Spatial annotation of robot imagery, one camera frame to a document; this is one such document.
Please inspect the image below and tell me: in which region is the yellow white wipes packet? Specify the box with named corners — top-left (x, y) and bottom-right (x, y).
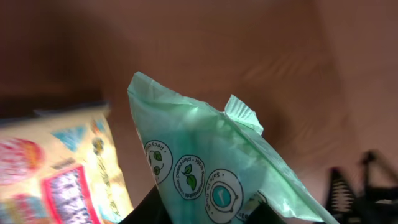
top-left (1, 105), bottom-right (133, 223)

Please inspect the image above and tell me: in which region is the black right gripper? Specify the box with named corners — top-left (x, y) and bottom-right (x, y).
top-left (325, 150), bottom-right (397, 224)

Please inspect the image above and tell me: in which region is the mint green wipes pack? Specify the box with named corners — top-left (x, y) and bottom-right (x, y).
top-left (127, 72), bottom-right (335, 223)

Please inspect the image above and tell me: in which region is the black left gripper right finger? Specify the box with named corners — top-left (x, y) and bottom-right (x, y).
top-left (245, 202), bottom-right (285, 224)

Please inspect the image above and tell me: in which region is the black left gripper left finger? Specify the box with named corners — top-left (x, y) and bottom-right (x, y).
top-left (119, 186), bottom-right (172, 224)

